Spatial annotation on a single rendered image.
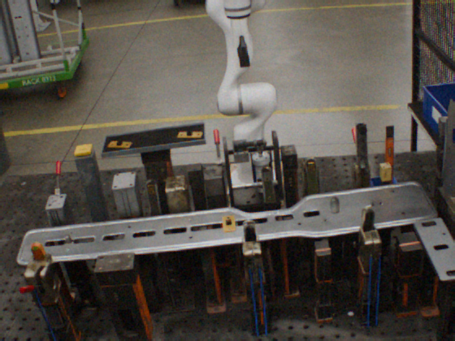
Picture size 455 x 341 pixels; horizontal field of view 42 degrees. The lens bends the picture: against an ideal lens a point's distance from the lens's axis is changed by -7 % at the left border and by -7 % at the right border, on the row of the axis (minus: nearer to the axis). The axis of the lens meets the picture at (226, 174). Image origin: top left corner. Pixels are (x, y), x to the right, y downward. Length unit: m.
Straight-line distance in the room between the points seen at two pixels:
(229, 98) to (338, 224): 0.71
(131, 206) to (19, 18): 4.21
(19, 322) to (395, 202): 1.38
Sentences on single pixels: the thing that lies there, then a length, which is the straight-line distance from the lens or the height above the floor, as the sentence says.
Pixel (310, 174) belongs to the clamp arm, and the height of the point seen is 1.06.
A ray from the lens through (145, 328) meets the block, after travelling 2.04.
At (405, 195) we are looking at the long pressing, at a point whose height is 1.00.
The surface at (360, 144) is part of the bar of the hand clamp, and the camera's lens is 2.11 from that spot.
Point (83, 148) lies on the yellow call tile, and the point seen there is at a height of 1.16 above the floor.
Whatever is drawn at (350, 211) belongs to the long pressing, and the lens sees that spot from 2.03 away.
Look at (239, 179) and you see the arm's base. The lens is 2.62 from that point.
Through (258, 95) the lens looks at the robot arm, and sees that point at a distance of 2.41.
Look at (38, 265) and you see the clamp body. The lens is 1.93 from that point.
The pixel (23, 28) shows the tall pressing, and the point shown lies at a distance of 6.18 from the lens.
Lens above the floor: 2.17
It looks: 31 degrees down
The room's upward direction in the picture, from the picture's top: 8 degrees counter-clockwise
